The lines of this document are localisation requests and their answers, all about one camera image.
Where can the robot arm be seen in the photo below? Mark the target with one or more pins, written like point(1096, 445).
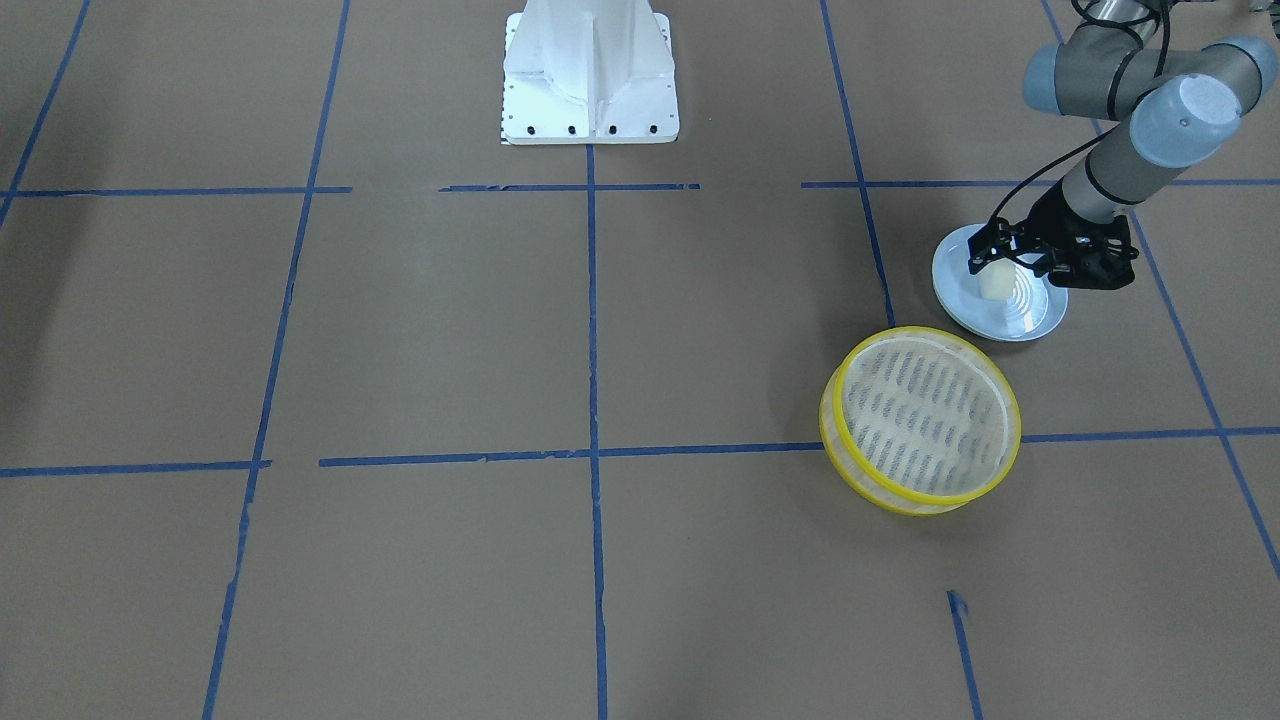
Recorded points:
point(1169, 110)

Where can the yellow bamboo steamer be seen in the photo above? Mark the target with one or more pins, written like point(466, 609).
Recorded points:
point(919, 421)

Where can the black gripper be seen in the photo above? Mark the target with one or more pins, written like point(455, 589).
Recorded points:
point(1043, 221)

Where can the white camera mast pillar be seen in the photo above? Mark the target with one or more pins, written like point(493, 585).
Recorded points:
point(579, 72)

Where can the light blue plate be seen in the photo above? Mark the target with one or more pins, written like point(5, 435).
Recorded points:
point(1003, 302)

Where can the white steamed bun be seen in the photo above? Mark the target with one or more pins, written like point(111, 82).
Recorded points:
point(998, 281)

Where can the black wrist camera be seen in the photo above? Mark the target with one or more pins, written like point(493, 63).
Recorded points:
point(1108, 269)

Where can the brown paper table cover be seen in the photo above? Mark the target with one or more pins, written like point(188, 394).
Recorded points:
point(319, 402)

